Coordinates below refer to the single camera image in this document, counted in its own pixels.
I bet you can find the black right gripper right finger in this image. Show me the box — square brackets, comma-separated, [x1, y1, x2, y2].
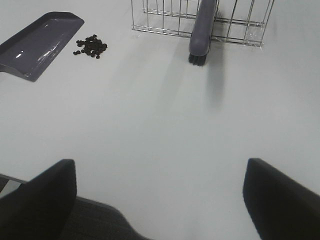
[242, 158, 320, 240]

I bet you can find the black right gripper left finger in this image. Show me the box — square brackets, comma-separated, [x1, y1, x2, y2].
[0, 159, 76, 240]

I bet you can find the purple plastic dustpan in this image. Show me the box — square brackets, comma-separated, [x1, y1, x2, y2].
[0, 11, 85, 82]

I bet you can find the pile of coffee beans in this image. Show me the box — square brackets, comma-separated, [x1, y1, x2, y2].
[72, 34, 108, 59]

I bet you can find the purple hand brush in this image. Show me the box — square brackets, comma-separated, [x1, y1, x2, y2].
[188, 0, 217, 66]

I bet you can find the wire dish rack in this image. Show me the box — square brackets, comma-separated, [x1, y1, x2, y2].
[130, 0, 275, 48]

